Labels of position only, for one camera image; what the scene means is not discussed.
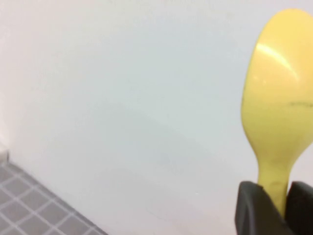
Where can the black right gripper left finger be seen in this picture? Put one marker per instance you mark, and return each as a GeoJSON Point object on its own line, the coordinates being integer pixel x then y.
{"type": "Point", "coordinates": [256, 213]}

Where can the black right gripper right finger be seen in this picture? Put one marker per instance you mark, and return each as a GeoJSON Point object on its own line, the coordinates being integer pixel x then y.
{"type": "Point", "coordinates": [302, 210]}

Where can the yellow plastic spoon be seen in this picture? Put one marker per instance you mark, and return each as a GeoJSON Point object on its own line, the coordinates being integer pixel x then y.
{"type": "Point", "coordinates": [276, 98]}

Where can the grey grid table mat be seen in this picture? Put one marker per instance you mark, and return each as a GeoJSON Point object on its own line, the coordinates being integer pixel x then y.
{"type": "Point", "coordinates": [29, 210]}

